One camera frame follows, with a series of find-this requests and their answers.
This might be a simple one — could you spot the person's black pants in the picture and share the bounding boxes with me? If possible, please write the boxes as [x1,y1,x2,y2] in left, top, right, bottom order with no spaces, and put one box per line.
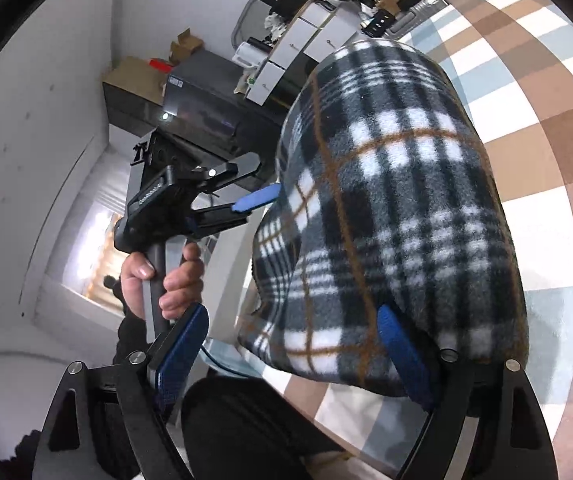
[181,377,354,480]

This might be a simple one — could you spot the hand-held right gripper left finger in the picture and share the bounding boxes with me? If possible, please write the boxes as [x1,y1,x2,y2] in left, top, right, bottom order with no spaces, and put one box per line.
[30,302,210,480]

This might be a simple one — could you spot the tall cardboard box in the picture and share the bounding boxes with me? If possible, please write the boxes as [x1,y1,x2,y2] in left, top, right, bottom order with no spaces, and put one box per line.
[104,57,167,91]

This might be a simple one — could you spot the white desk with drawers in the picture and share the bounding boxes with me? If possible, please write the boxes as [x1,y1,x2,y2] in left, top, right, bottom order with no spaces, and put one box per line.
[244,0,367,108]

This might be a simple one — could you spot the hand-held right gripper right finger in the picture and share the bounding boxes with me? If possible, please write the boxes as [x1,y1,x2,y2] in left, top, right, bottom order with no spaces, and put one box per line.
[376,305,560,480]

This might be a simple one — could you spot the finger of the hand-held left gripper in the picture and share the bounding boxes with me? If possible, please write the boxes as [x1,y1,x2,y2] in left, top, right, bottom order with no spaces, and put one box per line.
[194,154,262,187]
[191,184,283,233]

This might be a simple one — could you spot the plaid knit cardigan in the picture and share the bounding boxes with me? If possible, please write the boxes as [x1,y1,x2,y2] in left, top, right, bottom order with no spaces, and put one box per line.
[236,39,529,398]

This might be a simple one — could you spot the white kettle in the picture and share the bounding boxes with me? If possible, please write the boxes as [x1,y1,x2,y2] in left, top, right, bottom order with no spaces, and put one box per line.
[231,40,262,68]

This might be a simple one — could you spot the open cardboard box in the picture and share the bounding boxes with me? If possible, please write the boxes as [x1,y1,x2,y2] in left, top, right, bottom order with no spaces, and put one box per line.
[169,27,202,61]

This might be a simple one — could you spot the silver suitcase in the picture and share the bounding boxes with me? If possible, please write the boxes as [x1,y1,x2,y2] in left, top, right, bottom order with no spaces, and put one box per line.
[391,0,449,41]

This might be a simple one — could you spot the grey fridge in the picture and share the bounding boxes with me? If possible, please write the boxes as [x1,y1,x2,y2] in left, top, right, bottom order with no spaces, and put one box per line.
[161,50,287,156]

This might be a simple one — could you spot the person's left hand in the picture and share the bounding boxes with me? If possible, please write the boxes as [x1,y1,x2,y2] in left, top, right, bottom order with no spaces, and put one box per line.
[120,242,206,320]

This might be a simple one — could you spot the grey arched mirror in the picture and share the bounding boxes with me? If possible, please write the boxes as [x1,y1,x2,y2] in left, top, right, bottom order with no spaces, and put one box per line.
[231,0,277,53]

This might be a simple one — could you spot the checkered bed sheet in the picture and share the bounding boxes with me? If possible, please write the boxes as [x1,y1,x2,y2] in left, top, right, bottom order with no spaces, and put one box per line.
[206,0,573,480]

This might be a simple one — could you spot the dark cable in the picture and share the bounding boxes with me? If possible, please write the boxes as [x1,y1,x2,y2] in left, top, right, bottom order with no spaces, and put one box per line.
[200,345,267,377]

